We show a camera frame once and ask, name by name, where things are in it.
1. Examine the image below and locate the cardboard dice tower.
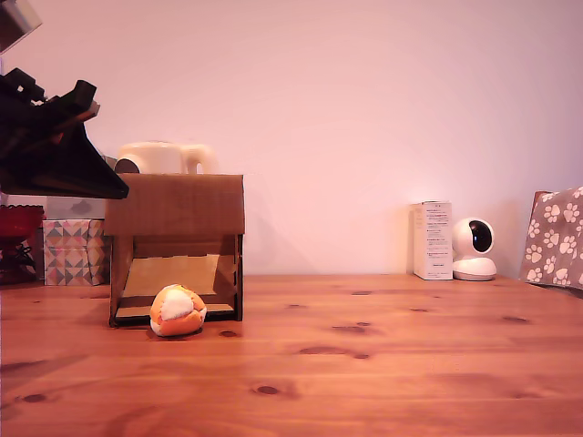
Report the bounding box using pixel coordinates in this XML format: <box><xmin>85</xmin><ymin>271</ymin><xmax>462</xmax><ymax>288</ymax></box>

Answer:
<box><xmin>104</xmin><ymin>172</ymin><xmax>246</xmax><ymax>329</ymax></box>

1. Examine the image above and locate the small white round camera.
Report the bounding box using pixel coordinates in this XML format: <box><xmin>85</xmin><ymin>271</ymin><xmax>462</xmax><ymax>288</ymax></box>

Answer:
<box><xmin>451</xmin><ymin>216</ymin><xmax>498</xmax><ymax>282</ymax></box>

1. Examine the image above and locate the orange and white footbag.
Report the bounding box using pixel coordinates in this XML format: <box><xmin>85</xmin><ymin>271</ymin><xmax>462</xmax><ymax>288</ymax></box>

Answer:
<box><xmin>148</xmin><ymin>283</ymin><xmax>209</xmax><ymax>339</ymax></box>

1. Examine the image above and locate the geometric pattern box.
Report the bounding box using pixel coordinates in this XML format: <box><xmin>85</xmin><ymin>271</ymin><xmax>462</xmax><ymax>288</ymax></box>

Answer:
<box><xmin>42</xmin><ymin>218</ymin><xmax>113</xmax><ymax>288</ymax></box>

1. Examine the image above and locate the black cord bundle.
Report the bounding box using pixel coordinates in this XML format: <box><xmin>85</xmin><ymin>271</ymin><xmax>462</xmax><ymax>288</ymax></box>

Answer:
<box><xmin>12</xmin><ymin>242</ymin><xmax>38</xmax><ymax>276</ymax></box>

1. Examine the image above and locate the paw print cloth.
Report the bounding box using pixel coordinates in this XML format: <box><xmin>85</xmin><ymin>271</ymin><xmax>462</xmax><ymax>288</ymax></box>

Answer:
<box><xmin>518</xmin><ymin>185</ymin><xmax>583</xmax><ymax>292</ymax></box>

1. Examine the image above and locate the cream electric kettle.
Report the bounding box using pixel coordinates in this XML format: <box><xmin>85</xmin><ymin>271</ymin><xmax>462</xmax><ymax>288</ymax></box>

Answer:
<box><xmin>113</xmin><ymin>141</ymin><xmax>220</xmax><ymax>176</ymax></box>

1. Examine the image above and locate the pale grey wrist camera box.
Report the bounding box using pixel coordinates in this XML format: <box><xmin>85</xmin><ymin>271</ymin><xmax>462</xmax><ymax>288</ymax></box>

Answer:
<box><xmin>0</xmin><ymin>0</ymin><xmax>44</xmax><ymax>53</ymax></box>

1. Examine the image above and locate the white printed carton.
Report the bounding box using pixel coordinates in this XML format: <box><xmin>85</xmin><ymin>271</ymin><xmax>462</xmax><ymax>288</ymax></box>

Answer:
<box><xmin>411</xmin><ymin>199</ymin><xmax>455</xmax><ymax>281</ymax></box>

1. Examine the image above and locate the red glass bowl on stand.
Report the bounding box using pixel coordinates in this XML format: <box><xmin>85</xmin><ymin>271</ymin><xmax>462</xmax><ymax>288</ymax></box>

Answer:
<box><xmin>0</xmin><ymin>204</ymin><xmax>46</xmax><ymax>286</ymax></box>

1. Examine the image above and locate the cloud print tissue box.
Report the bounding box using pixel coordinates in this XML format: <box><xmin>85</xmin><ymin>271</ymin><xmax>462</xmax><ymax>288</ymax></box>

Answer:
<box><xmin>45</xmin><ymin>155</ymin><xmax>119</xmax><ymax>221</ymax></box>

